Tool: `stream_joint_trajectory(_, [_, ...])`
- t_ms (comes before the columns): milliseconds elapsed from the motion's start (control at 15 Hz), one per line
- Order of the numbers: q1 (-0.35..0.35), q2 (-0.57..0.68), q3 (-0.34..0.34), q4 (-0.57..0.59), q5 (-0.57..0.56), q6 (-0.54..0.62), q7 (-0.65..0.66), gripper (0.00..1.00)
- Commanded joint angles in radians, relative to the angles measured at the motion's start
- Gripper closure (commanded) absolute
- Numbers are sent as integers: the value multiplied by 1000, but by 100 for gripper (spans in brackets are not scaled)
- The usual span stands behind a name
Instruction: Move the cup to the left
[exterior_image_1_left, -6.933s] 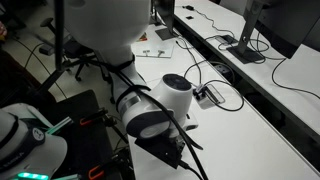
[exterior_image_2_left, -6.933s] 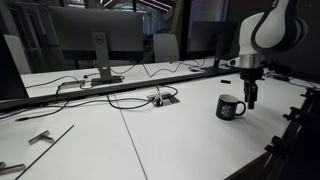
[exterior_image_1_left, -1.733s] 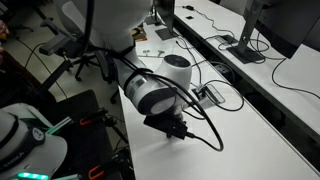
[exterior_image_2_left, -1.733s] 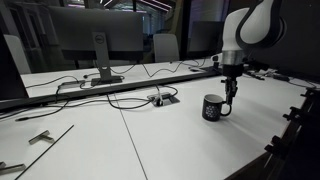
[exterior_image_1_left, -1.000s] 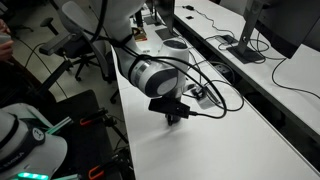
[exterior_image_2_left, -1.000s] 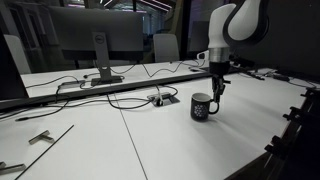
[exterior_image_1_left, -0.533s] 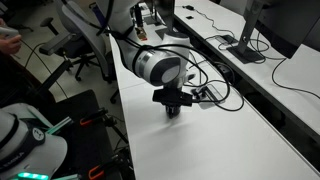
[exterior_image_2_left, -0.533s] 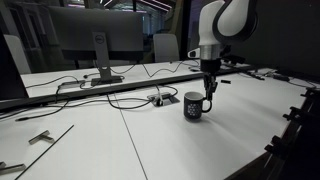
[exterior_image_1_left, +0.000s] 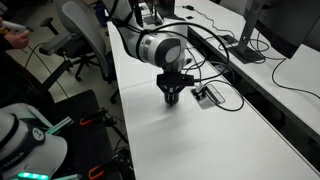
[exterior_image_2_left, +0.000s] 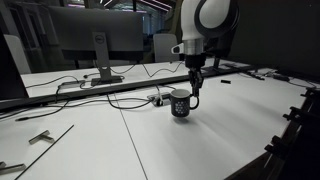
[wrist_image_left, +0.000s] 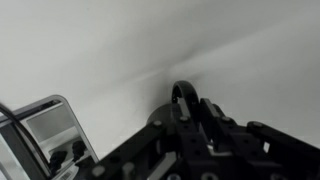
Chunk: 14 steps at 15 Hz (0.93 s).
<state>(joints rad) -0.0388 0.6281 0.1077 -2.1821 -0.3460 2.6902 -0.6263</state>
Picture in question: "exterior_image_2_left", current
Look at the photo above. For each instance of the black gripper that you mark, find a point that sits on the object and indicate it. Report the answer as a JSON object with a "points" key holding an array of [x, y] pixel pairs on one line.
{"points": [[195, 61]]}

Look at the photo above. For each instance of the black mug with white print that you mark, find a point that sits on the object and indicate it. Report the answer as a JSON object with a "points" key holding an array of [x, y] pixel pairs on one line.
{"points": [[180, 106]]}

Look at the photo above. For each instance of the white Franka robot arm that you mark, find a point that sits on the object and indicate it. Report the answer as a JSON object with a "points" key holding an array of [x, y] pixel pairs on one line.
{"points": [[200, 16]]}

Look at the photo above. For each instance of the small black block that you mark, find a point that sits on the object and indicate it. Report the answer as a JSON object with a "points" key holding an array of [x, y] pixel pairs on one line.
{"points": [[225, 81]]}

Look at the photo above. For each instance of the white office chair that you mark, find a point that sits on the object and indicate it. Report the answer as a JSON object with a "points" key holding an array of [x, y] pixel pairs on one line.
{"points": [[163, 50]]}

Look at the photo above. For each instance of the grey table power socket box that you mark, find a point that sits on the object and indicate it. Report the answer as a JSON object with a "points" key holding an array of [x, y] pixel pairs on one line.
{"points": [[151, 97]]}

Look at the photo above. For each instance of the dark monitor with thin stand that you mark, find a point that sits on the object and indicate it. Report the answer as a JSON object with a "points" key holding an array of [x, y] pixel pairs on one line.
{"points": [[226, 46]]}

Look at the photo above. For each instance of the Dell monitor with grey stand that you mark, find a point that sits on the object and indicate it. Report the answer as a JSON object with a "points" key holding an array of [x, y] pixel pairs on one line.
{"points": [[100, 30]]}

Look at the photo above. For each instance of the grey adapter hub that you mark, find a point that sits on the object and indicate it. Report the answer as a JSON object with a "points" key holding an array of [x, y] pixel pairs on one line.
{"points": [[71, 83]]}

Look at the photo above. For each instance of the black monitor with flat base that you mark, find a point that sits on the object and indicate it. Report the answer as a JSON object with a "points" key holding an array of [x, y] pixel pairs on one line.
{"points": [[10, 76]]}

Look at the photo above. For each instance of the black desk divider rail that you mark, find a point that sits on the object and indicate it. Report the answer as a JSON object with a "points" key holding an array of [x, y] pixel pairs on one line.
{"points": [[133, 86]]}

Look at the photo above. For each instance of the metal T bracket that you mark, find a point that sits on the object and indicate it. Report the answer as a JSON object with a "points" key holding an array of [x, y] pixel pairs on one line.
{"points": [[40, 137], [13, 167]]}

